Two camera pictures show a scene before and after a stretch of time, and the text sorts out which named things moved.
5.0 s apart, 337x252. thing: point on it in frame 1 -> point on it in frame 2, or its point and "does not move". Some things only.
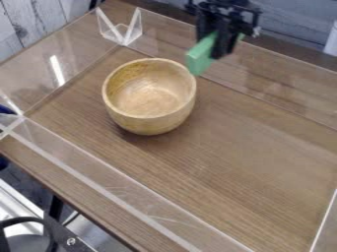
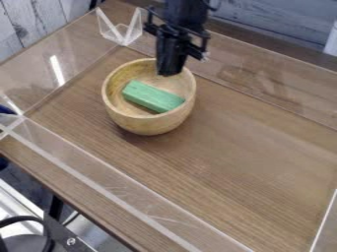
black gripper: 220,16 -> 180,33
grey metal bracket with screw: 64,240 does not move
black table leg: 54,208 does not move
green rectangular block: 197,59 -> 153,98
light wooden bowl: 148,94 does not move
